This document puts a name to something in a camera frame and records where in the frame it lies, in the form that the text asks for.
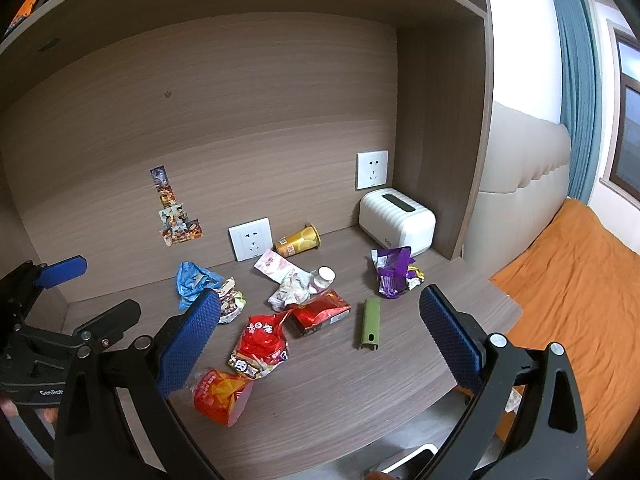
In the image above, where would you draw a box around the beige bed headboard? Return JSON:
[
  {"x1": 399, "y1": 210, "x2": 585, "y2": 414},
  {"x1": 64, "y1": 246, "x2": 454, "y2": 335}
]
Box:
[{"x1": 463, "y1": 103, "x2": 570, "y2": 278}]

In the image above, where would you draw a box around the white tissue box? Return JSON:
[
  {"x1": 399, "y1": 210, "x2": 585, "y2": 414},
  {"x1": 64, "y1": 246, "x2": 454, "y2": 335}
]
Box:
[{"x1": 358, "y1": 188, "x2": 436, "y2": 256}]

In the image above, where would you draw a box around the blue plastic wrapper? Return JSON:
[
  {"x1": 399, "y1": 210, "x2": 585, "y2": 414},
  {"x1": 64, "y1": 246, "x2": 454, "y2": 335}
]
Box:
[{"x1": 176, "y1": 261, "x2": 224, "y2": 310}]

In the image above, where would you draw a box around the purple snack wrapper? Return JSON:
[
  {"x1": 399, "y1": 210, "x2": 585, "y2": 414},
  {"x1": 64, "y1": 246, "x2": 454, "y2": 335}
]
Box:
[{"x1": 371, "y1": 246, "x2": 425, "y2": 299}]

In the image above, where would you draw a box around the noodle wrapper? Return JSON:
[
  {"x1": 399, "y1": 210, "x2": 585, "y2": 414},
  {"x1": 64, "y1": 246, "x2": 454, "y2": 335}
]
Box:
[{"x1": 216, "y1": 276, "x2": 246, "y2": 324}]

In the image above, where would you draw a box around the orange bed cover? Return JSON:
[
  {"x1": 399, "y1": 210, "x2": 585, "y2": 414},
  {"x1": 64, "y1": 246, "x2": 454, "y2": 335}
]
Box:
[{"x1": 464, "y1": 195, "x2": 639, "y2": 471}]

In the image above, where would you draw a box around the dark framed window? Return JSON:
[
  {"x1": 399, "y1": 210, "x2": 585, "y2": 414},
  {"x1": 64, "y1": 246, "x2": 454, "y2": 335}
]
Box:
[{"x1": 610, "y1": 30, "x2": 639, "y2": 202}]

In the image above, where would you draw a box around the red orange snack box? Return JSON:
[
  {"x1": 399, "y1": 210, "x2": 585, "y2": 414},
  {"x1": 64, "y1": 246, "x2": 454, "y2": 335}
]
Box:
[{"x1": 192, "y1": 368, "x2": 254, "y2": 427}]

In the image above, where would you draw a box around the white wall socket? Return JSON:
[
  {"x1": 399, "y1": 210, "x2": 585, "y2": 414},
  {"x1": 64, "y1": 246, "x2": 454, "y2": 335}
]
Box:
[
  {"x1": 356, "y1": 151, "x2": 388, "y2": 190},
  {"x1": 228, "y1": 218, "x2": 273, "y2": 261}
]

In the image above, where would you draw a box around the white wall socket right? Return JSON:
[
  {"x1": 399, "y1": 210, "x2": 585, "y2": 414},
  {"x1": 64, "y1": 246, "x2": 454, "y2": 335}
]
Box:
[{"x1": 356, "y1": 151, "x2": 388, "y2": 190}]

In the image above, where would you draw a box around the crumpled white paper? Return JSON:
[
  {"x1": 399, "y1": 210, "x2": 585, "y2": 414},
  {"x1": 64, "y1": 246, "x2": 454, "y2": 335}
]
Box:
[{"x1": 268, "y1": 271, "x2": 314, "y2": 312}]

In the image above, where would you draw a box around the wooden shelf unit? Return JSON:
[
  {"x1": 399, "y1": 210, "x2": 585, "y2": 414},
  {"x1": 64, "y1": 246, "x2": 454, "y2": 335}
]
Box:
[{"x1": 0, "y1": 0, "x2": 497, "y2": 321}]

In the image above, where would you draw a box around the blue curtain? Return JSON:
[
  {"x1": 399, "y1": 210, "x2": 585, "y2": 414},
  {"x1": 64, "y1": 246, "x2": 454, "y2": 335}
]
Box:
[{"x1": 553, "y1": 0, "x2": 602, "y2": 204}]

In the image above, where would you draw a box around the white wall socket left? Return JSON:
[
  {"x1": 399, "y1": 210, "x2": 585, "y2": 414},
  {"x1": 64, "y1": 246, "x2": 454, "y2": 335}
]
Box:
[{"x1": 228, "y1": 218, "x2": 273, "y2": 261}]

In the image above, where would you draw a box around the red white snack bag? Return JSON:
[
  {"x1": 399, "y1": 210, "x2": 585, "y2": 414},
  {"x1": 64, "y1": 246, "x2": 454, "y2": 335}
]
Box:
[{"x1": 228, "y1": 312, "x2": 290, "y2": 380}]

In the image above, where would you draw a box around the small white bottle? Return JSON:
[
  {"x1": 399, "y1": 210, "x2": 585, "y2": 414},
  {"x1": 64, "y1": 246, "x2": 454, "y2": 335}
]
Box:
[{"x1": 309, "y1": 266, "x2": 336, "y2": 294}]

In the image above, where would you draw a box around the pink white wrapper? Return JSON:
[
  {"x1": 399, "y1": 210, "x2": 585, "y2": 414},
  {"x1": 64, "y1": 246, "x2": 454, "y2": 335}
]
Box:
[{"x1": 254, "y1": 249, "x2": 300, "y2": 284}]

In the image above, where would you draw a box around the sticker strip on wall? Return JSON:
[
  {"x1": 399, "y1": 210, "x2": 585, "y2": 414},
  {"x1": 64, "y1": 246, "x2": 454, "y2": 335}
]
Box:
[{"x1": 150, "y1": 166, "x2": 203, "y2": 247}]

